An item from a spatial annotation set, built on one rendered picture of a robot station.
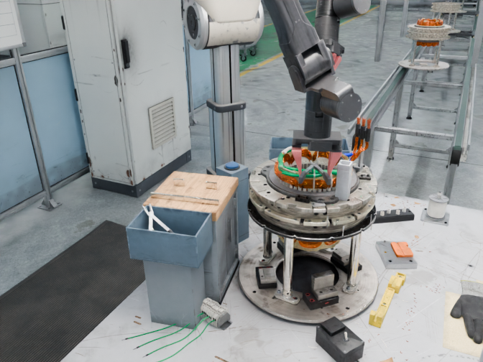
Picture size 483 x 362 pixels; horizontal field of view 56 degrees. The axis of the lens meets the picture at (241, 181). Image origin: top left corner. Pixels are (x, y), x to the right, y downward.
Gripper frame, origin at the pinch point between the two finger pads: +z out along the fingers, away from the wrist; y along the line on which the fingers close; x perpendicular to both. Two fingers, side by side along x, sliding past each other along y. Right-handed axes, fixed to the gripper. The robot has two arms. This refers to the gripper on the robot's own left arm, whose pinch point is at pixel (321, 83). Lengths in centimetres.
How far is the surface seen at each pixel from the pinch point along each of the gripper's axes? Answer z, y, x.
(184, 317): 59, -14, 24
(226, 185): 26.9, -0.6, 23.4
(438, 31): -77, 277, 15
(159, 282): 50, -19, 28
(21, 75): -13, 83, 232
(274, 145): 15.8, 36.0, 27.7
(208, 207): 31.4, -12.0, 21.1
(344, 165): 18.3, -3.1, -8.4
